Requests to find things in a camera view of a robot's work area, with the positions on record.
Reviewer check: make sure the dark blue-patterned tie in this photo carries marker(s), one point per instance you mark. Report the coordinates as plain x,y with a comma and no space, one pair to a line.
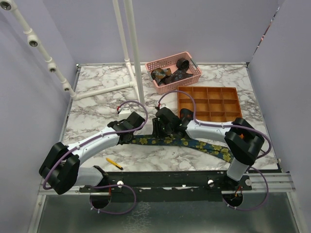
177,76

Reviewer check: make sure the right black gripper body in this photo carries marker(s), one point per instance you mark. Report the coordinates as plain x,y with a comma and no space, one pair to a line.
165,130

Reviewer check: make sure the rolled dark red-patterned tie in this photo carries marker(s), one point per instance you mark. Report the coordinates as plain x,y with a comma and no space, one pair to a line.
186,114

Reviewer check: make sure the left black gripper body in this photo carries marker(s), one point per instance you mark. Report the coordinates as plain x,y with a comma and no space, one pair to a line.
132,138

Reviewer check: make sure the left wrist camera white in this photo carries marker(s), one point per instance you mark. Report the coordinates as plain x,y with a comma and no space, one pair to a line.
124,114

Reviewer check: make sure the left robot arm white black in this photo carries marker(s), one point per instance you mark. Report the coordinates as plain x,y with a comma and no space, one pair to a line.
61,168

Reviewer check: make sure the rolled brown tie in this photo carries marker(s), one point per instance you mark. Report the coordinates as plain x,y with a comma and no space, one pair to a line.
183,64

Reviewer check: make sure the orange compartment tray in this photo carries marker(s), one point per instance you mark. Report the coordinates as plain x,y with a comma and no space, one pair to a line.
216,104

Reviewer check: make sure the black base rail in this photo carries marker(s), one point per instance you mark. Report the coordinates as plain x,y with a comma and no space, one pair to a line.
168,186

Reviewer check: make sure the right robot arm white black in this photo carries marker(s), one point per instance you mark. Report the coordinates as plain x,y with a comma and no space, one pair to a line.
243,140

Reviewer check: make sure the dark orange-patterned tie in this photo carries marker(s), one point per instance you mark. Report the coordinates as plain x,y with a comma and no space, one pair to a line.
158,74

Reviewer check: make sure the white pvc pipe rack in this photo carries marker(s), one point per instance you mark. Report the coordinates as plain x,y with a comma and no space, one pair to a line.
134,72

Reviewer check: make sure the blue yellow floral tie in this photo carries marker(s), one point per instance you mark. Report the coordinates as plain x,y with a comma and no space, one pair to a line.
218,151

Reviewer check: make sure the pink plastic basket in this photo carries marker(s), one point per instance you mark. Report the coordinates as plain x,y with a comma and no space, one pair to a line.
170,62

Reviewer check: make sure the yellow black pencil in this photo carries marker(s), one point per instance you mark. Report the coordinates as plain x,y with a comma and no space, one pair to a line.
114,163

